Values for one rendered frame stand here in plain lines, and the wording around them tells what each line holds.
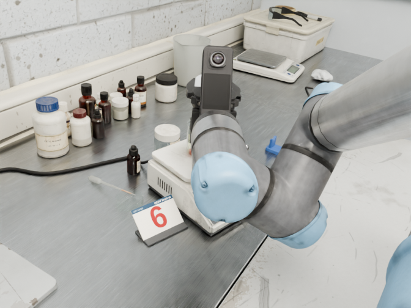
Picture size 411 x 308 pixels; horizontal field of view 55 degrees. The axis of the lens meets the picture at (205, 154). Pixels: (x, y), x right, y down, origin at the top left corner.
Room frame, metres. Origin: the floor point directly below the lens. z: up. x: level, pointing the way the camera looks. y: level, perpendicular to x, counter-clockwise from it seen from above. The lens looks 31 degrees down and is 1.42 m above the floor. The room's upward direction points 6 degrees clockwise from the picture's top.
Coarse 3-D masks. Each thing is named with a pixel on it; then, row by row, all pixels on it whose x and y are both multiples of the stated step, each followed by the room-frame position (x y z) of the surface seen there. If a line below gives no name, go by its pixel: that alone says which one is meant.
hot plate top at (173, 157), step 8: (176, 144) 0.73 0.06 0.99; (184, 144) 0.73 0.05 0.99; (152, 152) 0.68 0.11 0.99; (160, 152) 0.69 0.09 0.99; (168, 152) 0.69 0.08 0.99; (176, 152) 0.69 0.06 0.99; (184, 152) 0.70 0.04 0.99; (160, 160) 0.66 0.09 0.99; (168, 160) 0.66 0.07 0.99; (176, 160) 0.66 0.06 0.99; (184, 160) 0.67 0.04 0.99; (168, 168) 0.64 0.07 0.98; (176, 168) 0.64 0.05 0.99; (184, 168) 0.64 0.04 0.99; (184, 176) 0.61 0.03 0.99
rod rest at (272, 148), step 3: (273, 138) 0.91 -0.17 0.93; (270, 141) 0.89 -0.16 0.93; (273, 141) 0.90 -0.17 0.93; (270, 144) 0.89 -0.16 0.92; (273, 144) 0.90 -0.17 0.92; (267, 147) 0.89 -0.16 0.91; (270, 147) 0.89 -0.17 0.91; (273, 147) 0.90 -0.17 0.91; (276, 147) 0.90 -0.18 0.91; (279, 147) 0.90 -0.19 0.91; (267, 150) 0.89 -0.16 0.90; (270, 150) 0.88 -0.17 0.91; (273, 150) 0.88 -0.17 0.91; (276, 150) 0.88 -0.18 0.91; (279, 150) 0.88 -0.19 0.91; (273, 153) 0.88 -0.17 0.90; (276, 153) 0.87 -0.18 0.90
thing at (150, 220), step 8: (168, 200) 0.60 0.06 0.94; (152, 208) 0.57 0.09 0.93; (160, 208) 0.58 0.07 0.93; (168, 208) 0.59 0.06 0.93; (176, 208) 0.59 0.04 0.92; (136, 216) 0.55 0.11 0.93; (144, 216) 0.55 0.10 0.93; (152, 216) 0.56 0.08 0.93; (160, 216) 0.57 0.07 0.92; (168, 216) 0.57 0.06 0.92; (176, 216) 0.58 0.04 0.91; (144, 224) 0.54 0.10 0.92; (152, 224) 0.55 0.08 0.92; (160, 224) 0.56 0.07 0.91; (168, 224) 0.56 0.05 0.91; (144, 232) 0.53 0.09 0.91; (152, 232) 0.54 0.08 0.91
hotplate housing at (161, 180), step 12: (156, 168) 0.66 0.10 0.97; (156, 180) 0.66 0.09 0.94; (168, 180) 0.63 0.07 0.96; (180, 180) 0.62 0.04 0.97; (156, 192) 0.66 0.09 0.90; (168, 192) 0.63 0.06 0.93; (180, 192) 0.61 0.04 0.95; (192, 192) 0.59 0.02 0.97; (180, 204) 0.60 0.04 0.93; (192, 204) 0.58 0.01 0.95; (192, 216) 0.58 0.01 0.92; (204, 216) 0.56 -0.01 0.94; (204, 228) 0.56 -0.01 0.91; (216, 228) 0.55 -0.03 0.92
